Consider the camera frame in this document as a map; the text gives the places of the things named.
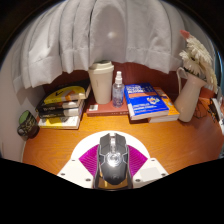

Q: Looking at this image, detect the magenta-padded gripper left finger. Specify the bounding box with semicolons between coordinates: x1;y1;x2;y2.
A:
57;143;101;189

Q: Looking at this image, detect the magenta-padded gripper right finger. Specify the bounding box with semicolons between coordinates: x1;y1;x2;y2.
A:
127;144;170;189

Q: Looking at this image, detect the grey black computer mouse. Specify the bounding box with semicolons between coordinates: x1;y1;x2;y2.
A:
94;132;133;190

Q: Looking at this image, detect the white yellow black mouse pad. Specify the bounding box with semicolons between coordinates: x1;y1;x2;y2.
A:
70;130;151;162

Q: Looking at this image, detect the white and yellow book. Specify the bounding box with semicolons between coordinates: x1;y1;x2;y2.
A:
37;114;82;130

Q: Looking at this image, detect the orange book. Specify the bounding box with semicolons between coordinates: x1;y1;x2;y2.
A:
147;86;181;124

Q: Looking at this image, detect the dark mug with green inside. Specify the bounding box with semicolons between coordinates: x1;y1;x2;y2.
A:
17;109;41;140

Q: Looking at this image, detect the dark red book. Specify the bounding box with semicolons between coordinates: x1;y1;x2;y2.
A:
85;98;130;117

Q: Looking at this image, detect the blue book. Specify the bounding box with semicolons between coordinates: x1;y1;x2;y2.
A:
123;82;170;121

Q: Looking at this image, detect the yellow and black book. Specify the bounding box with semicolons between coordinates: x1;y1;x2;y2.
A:
43;79;92;105

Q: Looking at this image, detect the cream ceramic vase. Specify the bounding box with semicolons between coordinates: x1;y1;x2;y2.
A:
173;66;208;123

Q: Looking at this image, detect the clear spray bottle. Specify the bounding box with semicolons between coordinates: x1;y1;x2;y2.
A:
111;70;126;109

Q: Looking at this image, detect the beige tumbler with lid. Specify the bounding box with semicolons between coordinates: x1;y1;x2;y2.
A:
87;59;115;105

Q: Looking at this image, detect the white flower bouquet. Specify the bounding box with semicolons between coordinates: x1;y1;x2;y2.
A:
178;29;218;94

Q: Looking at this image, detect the white curtain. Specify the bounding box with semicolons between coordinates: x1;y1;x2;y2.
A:
11;0;201;90

